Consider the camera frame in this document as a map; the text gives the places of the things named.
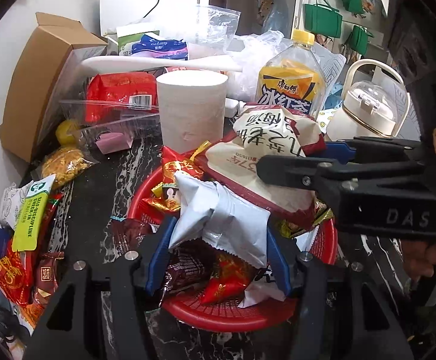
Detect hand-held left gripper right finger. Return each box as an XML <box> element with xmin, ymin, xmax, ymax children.
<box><xmin>267</xmin><ymin>221</ymin><xmax>414</xmax><ymax>360</ymax></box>

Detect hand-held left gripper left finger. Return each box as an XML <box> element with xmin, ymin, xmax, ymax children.
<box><xmin>23</xmin><ymin>215</ymin><xmax>177</xmax><ymax>360</ymax></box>

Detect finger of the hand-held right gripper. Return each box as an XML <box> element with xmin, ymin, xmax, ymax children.
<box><xmin>324</xmin><ymin>136</ymin><xmax>423</xmax><ymax>164</ymax></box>
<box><xmin>257</xmin><ymin>153</ymin><xmax>423</xmax><ymax>197</ymax></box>

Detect dark striped snack packet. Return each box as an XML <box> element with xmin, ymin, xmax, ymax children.
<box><xmin>163</xmin><ymin>245</ymin><xmax>220</xmax><ymax>295</ymax></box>

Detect white cartoon snack packet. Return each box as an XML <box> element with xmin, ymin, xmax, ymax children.
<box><xmin>238</xmin><ymin>264</ymin><xmax>292</xmax><ymax>309</ymax></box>

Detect large white red snack bag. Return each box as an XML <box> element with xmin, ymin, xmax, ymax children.
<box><xmin>195</xmin><ymin>104</ymin><xmax>327</xmax><ymax>230</ymax></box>

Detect silver snack packet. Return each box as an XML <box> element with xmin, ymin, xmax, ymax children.
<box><xmin>168</xmin><ymin>170</ymin><xmax>272</xmax><ymax>269</ymax></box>

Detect red plastic basket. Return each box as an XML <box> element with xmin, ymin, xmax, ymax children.
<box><xmin>126</xmin><ymin>154</ymin><xmax>339</xmax><ymax>332</ymax></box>

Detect red gold foil snack packet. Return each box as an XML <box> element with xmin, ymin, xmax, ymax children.
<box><xmin>160</xmin><ymin>140</ymin><xmax>213</xmax><ymax>182</ymax></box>

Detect person's right hand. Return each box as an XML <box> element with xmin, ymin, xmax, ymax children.
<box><xmin>402</xmin><ymin>238</ymin><xmax>436</xmax><ymax>293</ymax></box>

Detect smiley print paper bag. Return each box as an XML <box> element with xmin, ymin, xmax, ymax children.
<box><xmin>317</xmin><ymin>110</ymin><xmax>339</xmax><ymax>128</ymax></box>

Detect cream insulated water bottle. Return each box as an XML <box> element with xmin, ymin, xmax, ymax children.
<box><xmin>326</xmin><ymin>59</ymin><xmax>411</xmax><ymax>143</ymax></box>

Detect blue plastic bag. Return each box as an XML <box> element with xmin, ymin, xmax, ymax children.
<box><xmin>325</xmin><ymin>82</ymin><xmax>344</xmax><ymax>109</ymax></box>

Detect iced tea bottle yellow cap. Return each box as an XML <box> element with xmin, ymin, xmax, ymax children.
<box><xmin>256</xmin><ymin>29</ymin><xmax>329</xmax><ymax>121</ymax></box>

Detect small white bottle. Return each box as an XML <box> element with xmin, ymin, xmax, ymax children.
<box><xmin>225</xmin><ymin>97</ymin><xmax>241</xmax><ymax>119</ymax></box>

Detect brown chocolate packet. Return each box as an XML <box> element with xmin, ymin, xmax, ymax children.
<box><xmin>33</xmin><ymin>252</ymin><xmax>65</xmax><ymax>305</ymax></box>

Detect thin red snack packet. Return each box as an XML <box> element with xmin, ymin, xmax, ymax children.
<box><xmin>40</xmin><ymin>192</ymin><xmax>65</xmax><ymax>254</ymax></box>

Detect white toilet paper roll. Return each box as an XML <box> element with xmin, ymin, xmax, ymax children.
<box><xmin>156</xmin><ymin>70</ymin><xmax>229</xmax><ymax>154</ymax></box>

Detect pink paper packet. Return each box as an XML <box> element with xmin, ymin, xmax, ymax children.
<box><xmin>96</xmin><ymin>131</ymin><xmax>132</xmax><ymax>154</ymax></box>

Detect crumpled clear plastic bags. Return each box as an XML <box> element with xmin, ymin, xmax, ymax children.
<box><xmin>227</xmin><ymin>30</ymin><xmax>294</xmax><ymax>98</ymax></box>

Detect large green tote bag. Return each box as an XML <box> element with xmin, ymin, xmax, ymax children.
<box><xmin>302</xmin><ymin>0</ymin><xmax>343</xmax><ymax>39</ymax></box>

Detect yellow noodle snack bag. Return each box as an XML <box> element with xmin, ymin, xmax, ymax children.
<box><xmin>32</xmin><ymin>147</ymin><xmax>98</xmax><ymax>190</ymax></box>

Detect lime green snack packet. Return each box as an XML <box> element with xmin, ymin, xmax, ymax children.
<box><xmin>11</xmin><ymin>173</ymin><xmax>57</xmax><ymax>253</ymax></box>

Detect clear plastic tray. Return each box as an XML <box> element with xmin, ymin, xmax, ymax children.
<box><xmin>59</xmin><ymin>97</ymin><xmax>162</xmax><ymax>147</ymax></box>

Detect red gold print snack packet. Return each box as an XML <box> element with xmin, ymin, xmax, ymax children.
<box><xmin>0</xmin><ymin>247</ymin><xmax>35</xmax><ymax>307</ymax></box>

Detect hanging blue plastic cover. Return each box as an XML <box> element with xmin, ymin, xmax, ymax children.
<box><xmin>261</xmin><ymin>0</ymin><xmax>292</xmax><ymax>32</ymax></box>

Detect yellow lemon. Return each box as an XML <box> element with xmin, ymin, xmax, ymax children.
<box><xmin>55</xmin><ymin>119</ymin><xmax>80</xmax><ymax>146</ymax></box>

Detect white green patterned packet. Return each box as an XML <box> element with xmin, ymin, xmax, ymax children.
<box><xmin>0</xmin><ymin>182</ymin><xmax>33</xmax><ymax>230</ymax></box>

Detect small black gadget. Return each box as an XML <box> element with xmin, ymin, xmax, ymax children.
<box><xmin>0</xmin><ymin>305</ymin><xmax>35</xmax><ymax>347</ymax></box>

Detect clear zip bag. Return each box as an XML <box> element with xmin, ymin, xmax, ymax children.
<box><xmin>182</xmin><ymin>5</ymin><xmax>241</xmax><ymax>55</ymax></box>

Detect blue tissue pack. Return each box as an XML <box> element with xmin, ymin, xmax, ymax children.
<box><xmin>131</xmin><ymin>34</ymin><xmax>189</xmax><ymax>61</ymax></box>

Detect white foam sheet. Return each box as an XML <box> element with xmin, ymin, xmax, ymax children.
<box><xmin>80</xmin><ymin>54</ymin><xmax>244</xmax><ymax>77</ymax></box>

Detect green white carton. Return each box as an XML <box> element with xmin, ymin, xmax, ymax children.
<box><xmin>116</xmin><ymin>24</ymin><xmax>162</xmax><ymax>56</ymax></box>

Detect brown cardboard box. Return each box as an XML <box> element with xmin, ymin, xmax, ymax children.
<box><xmin>0</xmin><ymin>12</ymin><xmax>109</xmax><ymax>164</ymax></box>

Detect white refrigerator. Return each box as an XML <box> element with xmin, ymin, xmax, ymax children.
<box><xmin>99</xmin><ymin>0</ymin><xmax>211</xmax><ymax>38</ymax></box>

